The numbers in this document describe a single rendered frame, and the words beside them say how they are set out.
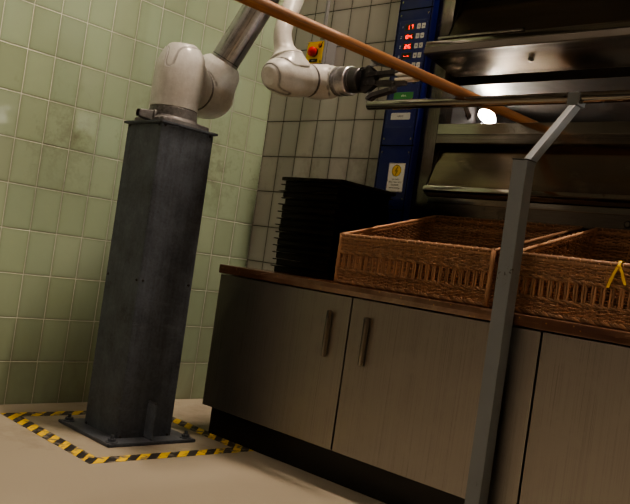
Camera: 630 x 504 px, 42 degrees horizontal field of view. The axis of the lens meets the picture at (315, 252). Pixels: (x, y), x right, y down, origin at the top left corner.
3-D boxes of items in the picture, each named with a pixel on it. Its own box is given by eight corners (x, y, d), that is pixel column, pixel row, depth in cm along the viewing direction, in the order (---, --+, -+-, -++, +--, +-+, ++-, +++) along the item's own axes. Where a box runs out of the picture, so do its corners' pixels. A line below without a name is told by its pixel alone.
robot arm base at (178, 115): (121, 118, 262) (124, 101, 262) (178, 133, 278) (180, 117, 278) (152, 117, 249) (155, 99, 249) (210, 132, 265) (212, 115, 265)
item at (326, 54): (315, 70, 334) (319, 46, 334) (333, 68, 327) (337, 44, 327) (303, 65, 329) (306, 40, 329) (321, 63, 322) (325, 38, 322)
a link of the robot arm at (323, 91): (349, 100, 254) (320, 97, 245) (313, 101, 265) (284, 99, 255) (350, 65, 253) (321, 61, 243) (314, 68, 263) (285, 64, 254)
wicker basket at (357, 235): (424, 293, 284) (435, 214, 284) (574, 317, 244) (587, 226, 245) (329, 281, 249) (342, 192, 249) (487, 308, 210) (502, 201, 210)
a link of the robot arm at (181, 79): (139, 102, 260) (149, 34, 260) (166, 114, 277) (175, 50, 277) (185, 106, 255) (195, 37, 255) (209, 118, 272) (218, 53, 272)
